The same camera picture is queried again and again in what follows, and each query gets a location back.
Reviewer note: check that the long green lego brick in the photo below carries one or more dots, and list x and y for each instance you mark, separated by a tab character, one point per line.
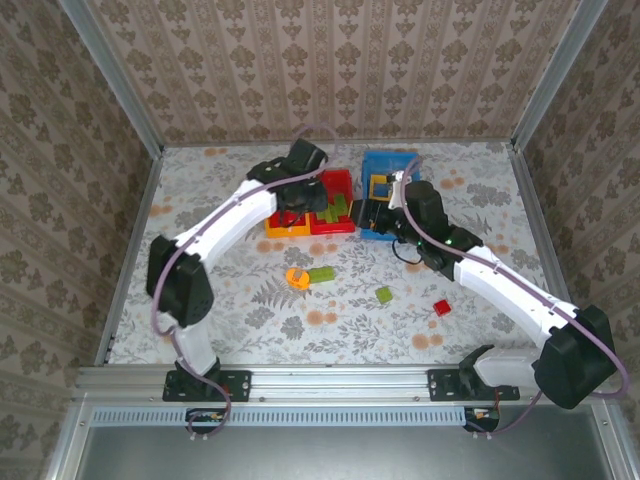
326	215
345	216
321	274
342	202

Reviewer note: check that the long red lego brick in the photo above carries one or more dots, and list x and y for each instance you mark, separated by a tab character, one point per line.
296	221

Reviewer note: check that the large orange lego frame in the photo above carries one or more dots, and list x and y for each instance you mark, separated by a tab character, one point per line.
374	186

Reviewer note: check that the yellow plastic bin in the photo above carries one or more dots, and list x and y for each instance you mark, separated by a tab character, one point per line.
287	233

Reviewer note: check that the red plastic bin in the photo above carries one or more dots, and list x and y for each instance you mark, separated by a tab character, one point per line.
332	229

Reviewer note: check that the blue plastic bin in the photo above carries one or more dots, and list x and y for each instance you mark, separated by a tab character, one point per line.
385	162

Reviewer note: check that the round orange lego piece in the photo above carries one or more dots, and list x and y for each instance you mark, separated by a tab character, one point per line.
298	279

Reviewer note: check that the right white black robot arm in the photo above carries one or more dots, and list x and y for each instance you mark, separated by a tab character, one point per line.
505	290

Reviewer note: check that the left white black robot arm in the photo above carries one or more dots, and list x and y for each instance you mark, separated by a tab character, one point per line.
235	220

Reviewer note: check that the small green lego brick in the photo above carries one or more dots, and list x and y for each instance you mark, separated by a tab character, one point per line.
384	295

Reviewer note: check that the small red lego brick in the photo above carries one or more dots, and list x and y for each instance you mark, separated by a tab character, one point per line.
441	307

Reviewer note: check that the floral patterned table cover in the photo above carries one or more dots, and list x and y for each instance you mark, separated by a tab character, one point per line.
340	347

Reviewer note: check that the grey metal bottom panel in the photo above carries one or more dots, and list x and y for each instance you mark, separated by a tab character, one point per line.
340	455

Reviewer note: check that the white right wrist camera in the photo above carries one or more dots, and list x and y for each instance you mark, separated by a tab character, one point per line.
396	192

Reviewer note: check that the aluminium right side rail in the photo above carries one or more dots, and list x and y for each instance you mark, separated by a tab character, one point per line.
537	215

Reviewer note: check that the aluminium left side rail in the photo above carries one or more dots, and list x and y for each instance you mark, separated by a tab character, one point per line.
131	225

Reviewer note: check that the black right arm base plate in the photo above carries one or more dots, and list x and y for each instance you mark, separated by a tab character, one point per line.
440	385

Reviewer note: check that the aluminium front frame rail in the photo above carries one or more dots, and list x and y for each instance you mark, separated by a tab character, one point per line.
340	382

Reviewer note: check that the aluminium right corner post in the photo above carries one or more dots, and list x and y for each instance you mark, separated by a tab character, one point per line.
555	80

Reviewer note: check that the aluminium corner post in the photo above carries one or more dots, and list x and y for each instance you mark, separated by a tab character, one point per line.
555	80
115	80

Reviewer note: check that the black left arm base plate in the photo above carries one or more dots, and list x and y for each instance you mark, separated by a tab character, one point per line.
240	385

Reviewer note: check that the aluminium left corner post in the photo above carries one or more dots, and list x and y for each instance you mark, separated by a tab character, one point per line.
115	80

